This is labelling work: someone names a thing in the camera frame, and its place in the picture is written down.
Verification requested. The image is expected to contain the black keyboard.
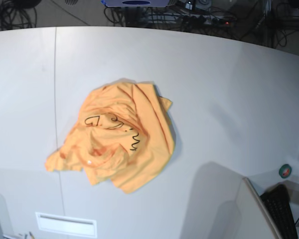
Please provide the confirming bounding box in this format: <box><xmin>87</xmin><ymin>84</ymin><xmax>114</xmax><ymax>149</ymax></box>
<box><xmin>260</xmin><ymin>184</ymin><xmax>298</xmax><ymax>239</ymax></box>

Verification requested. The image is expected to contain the white partition panel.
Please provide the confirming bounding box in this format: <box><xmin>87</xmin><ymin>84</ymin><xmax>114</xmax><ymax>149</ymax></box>
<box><xmin>236</xmin><ymin>178</ymin><xmax>281</xmax><ymax>239</ymax></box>

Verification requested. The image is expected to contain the orange yellow t-shirt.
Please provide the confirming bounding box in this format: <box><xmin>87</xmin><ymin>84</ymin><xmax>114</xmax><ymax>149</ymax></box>
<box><xmin>45</xmin><ymin>82</ymin><xmax>175</xmax><ymax>194</ymax></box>

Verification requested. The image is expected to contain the white cable tray slot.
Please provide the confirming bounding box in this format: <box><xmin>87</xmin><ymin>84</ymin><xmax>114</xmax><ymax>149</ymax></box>
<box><xmin>35</xmin><ymin>212</ymin><xmax>98</xmax><ymax>239</ymax></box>

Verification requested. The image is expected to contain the green tape roll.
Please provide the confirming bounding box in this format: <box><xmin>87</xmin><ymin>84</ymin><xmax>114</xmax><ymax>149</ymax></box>
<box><xmin>279</xmin><ymin>164</ymin><xmax>292</xmax><ymax>179</ymax></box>

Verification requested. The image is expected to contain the black power strip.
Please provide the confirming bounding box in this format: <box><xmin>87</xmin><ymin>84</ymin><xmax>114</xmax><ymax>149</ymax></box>
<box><xmin>181</xmin><ymin>14</ymin><xmax>236</xmax><ymax>26</ymax></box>

